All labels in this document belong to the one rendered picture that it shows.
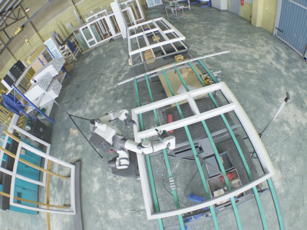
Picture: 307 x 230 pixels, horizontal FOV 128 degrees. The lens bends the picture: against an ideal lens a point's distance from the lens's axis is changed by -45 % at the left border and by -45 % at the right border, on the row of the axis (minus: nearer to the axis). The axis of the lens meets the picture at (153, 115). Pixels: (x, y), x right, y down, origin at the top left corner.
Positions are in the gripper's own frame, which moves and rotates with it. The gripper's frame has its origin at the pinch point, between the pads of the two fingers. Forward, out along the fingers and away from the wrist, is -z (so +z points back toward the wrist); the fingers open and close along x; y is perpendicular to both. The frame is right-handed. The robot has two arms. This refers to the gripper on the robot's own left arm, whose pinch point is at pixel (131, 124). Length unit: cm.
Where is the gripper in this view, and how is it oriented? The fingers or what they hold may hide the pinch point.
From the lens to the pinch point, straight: 172.8
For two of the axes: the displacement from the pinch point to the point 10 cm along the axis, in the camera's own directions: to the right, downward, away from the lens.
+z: -2.5, -5.5, -7.9
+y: -1.8, -7.8, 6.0
